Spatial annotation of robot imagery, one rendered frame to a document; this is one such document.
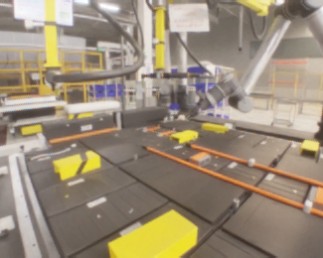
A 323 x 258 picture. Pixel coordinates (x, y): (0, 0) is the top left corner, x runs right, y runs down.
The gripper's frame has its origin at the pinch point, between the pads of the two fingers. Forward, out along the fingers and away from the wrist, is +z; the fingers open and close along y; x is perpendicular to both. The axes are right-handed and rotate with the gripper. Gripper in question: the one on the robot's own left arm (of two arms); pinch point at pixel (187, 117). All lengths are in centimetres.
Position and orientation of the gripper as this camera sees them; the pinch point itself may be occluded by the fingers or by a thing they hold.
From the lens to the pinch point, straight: 119.8
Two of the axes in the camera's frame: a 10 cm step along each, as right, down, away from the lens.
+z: -7.7, 6.2, 1.6
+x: -6.4, -7.4, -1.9
